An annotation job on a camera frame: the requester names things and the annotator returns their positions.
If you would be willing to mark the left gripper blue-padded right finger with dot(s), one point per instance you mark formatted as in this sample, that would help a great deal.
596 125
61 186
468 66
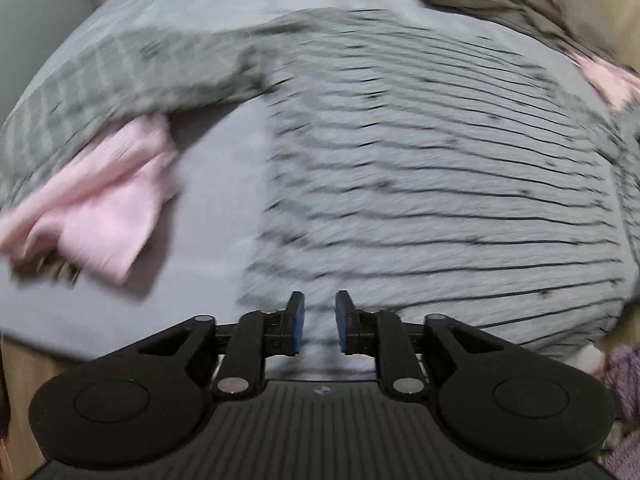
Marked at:
381 336

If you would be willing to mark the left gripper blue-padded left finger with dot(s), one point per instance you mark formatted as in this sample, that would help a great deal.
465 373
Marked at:
258 336

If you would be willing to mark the grey striped knit garment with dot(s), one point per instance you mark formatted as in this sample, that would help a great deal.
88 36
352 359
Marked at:
425 185

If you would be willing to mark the purple fuzzy sleeve forearm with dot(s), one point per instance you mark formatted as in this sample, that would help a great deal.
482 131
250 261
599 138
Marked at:
620 453

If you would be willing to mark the lavender bed sheet mattress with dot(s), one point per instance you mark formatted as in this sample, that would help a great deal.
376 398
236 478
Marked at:
210 199

